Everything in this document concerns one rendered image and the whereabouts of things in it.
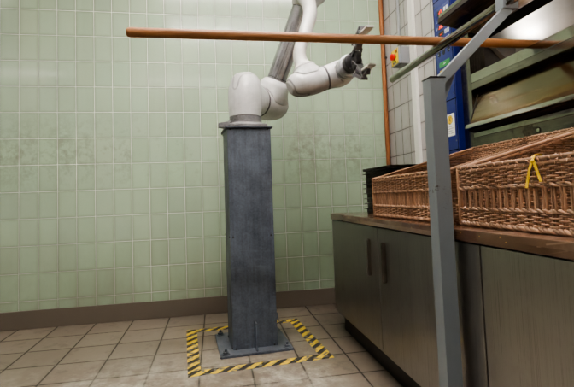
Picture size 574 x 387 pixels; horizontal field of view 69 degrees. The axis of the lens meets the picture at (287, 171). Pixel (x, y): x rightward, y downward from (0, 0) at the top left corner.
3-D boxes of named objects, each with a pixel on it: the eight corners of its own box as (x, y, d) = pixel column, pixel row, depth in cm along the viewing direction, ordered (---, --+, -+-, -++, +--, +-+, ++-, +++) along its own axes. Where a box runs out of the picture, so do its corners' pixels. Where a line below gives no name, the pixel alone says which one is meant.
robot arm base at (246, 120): (216, 132, 206) (216, 120, 207) (260, 132, 212) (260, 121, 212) (219, 126, 189) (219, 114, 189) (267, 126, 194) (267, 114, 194)
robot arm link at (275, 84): (240, 111, 216) (264, 117, 234) (263, 122, 208) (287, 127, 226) (292, -39, 202) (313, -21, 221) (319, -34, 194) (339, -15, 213)
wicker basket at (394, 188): (478, 211, 178) (474, 146, 179) (600, 216, 122) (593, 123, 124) (370, 216, 169) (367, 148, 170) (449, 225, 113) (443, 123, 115)
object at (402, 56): (402, 68, 250) (401, 52, 250) (410, 63, 240) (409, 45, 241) (390, 68, 249) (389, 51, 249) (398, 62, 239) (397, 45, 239)
